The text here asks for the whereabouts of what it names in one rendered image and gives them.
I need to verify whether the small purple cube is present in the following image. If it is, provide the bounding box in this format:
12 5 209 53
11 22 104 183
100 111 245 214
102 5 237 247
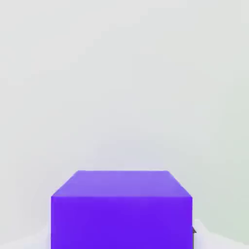
51 170 194 249

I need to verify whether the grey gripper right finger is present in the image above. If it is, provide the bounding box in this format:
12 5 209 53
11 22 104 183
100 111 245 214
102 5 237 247
192 218 249 249

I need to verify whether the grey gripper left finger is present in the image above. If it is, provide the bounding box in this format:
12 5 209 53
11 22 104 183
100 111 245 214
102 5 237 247
0 223 52 249

